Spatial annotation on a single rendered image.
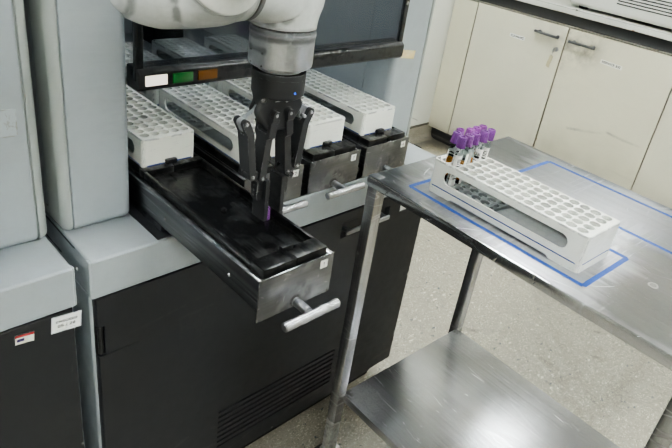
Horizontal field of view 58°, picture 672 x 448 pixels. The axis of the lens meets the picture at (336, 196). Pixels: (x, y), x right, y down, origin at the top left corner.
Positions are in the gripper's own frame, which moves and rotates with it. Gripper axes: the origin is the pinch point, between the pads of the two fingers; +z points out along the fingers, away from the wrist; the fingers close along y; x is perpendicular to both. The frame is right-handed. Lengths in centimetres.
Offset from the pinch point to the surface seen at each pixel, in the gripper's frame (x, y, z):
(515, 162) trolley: 10, -56, 2
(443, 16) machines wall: -132, -218, 14
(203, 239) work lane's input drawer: -0.2, 11.3, 4.4
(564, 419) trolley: 37, -61, 57
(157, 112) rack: -31.9, 1.2, -2.3
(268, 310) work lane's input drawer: 13.3, 9.3, 9.2
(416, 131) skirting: -131, -215, 79
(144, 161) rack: -21.9, 9.1, 1.5
